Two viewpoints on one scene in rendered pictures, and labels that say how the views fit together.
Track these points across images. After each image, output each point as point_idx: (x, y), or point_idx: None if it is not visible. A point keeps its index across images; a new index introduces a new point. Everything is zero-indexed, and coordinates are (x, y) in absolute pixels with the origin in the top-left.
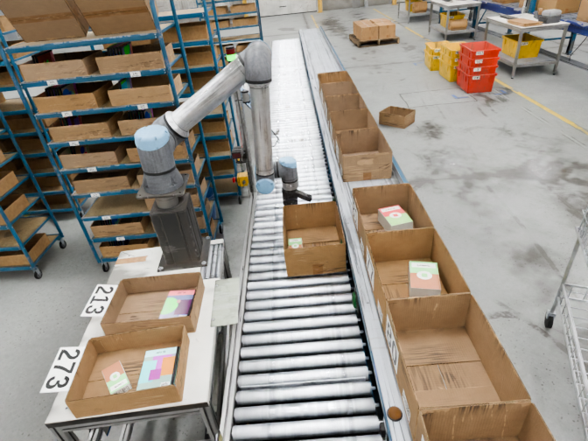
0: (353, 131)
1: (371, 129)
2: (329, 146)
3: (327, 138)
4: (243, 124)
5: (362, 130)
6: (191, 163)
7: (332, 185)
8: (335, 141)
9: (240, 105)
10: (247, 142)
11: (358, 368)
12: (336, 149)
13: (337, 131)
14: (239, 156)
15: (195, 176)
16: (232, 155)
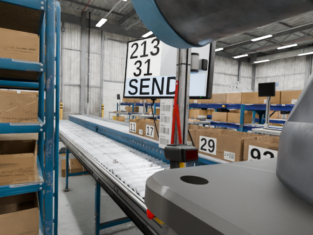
0: (257, 138)
1: (268, 137)
2: (220, 160)
3: (203, 155)
4: (187, 106)
5: (262, 138)
6: (47, 190)
7: None
8: (240, 150)
9: (187, 72)
10: (186, 137)
11: None
12: (253, 156)
13: (242, 138)
14: (196, 155)
15: (50, 219)
16: (185, 154)
